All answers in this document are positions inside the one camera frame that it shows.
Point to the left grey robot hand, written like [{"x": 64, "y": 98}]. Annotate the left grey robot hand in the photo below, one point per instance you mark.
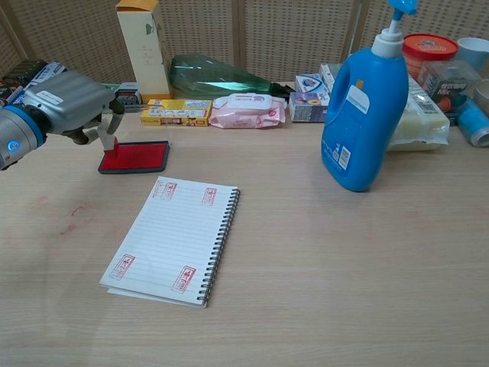
[{"x": 72, "y": 99}]

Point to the red white stamp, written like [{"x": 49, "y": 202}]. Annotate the red white stamp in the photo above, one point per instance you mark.
[{"x": 111, "y": 149}]

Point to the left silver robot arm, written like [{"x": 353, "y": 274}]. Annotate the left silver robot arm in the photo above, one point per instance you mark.
[{"x": 17, "y": 137}]

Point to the white spiral lined notebook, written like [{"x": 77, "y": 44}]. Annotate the white spiral lined notebook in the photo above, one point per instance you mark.
[{"x": 172, "y": 237}]

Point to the blue toothpaste box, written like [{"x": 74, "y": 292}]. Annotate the blue toothpaste box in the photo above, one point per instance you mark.
[{"x": 46, "y": 72}]

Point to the grey black date stamper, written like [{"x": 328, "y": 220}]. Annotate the grey black date stamper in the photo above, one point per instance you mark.
[{"x": 130, "y": 93}]

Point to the dark drink bottle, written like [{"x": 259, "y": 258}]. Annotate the dark drink bottle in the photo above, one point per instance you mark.
[{"x": 19, "y": 72}]

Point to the tall cream carton orange top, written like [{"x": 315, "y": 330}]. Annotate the tall cream carton orange top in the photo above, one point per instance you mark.
[{"x": 143, "y": 49}]

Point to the red ink pad clear lid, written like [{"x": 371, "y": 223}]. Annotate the red ink pad clear lid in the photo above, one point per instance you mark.
[{"x": 141, "y": 156}]

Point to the yellow printed flat box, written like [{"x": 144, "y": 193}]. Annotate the yellow printed flat box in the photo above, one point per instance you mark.
[{"x": 175, "y": 112}]

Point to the green plastic spray bottle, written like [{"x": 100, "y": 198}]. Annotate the green plastic spray bottle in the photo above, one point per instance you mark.
[{"x": 210, "y": 76}]

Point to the pink wet wipes pack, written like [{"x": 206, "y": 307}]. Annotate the pink wet wipes pack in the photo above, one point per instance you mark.
[{"x": 248, "y": 111}]

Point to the wicker folding screen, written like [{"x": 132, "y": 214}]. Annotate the wicker folding screen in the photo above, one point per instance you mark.
[{"x": 267, "y": 30}]

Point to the purple small soap box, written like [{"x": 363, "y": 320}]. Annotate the purple small soap box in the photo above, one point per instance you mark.
[{"x": 307, "y": 108}]

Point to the blue white soap box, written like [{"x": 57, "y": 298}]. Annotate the blue white soap box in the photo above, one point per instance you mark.
[{"x": 311, "y": 83}]

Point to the blue detergent pump bottle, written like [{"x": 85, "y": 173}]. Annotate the blue detergent pump bottle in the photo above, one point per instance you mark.
[{"x": 363, "y": 126}]

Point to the long white vacuum rice pack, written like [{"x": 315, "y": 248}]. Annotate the long white vacuum rice pack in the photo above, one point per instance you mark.
[{"x": 424, "y": 122}]

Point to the orange lid snack jar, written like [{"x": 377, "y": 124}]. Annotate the orange lid snack jar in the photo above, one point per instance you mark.
[{"x": 429, "y": 47}]

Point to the clear plastic snack box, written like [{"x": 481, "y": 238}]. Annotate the clear plastic snack box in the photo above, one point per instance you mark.
[{"x": 447, "y": 88}]

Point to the blue cylindrical tube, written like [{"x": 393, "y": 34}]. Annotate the blue cylindrical tube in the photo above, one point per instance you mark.
[{"x": 473, "y": 122}]

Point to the light blue mug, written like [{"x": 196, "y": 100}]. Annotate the light blue mug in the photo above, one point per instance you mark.
[{"x": 475, "y": 51}]

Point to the beige bowl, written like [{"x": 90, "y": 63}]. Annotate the beige bowl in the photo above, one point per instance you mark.
[{"x": 483, "y": 89}]

